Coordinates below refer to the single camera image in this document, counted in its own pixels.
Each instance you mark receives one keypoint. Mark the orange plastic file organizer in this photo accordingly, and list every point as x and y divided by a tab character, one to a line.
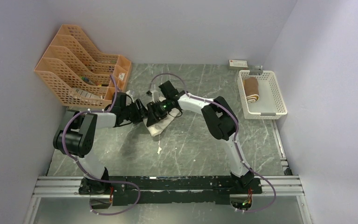
78	73

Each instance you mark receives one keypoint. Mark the white perforated plastic basket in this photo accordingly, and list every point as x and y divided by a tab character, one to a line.
270	104

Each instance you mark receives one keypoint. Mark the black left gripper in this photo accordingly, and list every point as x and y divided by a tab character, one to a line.
141	114

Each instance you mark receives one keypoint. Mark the white terry towel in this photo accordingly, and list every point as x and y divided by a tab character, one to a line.
159	127

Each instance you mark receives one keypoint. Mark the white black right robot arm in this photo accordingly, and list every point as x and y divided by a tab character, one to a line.
220	121

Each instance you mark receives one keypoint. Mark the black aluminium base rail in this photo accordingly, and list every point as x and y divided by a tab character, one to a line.
126	190

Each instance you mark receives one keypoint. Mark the yellow brown bear towel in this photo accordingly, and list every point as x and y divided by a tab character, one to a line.
251	88

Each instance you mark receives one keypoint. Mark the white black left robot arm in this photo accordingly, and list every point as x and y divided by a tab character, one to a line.
75	137

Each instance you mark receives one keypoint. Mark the white red small box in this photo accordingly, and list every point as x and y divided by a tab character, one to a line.
238	64

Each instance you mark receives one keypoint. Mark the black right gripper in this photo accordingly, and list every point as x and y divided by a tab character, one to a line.
154	114

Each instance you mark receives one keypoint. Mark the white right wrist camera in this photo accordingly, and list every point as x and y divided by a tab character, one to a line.
154	94

